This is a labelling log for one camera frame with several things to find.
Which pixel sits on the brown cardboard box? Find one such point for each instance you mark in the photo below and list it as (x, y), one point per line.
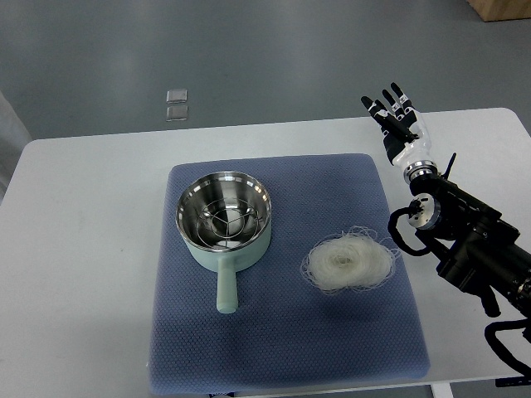
(501, 10)

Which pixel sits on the upper metal floor plate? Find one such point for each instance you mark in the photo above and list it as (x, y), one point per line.
(177, 96)

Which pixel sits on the metal floor plate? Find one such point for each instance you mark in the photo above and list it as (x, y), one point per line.
(178, 112)
(177, 96)

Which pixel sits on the mint green pot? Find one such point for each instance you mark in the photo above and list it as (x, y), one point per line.
(220, 190)

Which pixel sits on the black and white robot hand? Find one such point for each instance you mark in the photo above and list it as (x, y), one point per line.
(405, 135)

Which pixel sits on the white fabric at left edge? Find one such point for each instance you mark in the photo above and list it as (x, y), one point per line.
(14, 138)

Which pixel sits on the blue textured mat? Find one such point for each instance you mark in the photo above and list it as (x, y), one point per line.
(285, 332)

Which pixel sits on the white table leg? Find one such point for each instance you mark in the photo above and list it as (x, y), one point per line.
(441, 390)

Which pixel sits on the wire steaming rack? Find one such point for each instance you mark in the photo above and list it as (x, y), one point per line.
(226, 228)

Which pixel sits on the white vermicelli nest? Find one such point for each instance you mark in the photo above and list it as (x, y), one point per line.
(357, 259)

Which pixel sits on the lower metal floor plate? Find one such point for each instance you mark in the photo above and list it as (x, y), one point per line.
(178, 112)

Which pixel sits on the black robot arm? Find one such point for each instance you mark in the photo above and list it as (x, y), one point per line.
(476, 250)

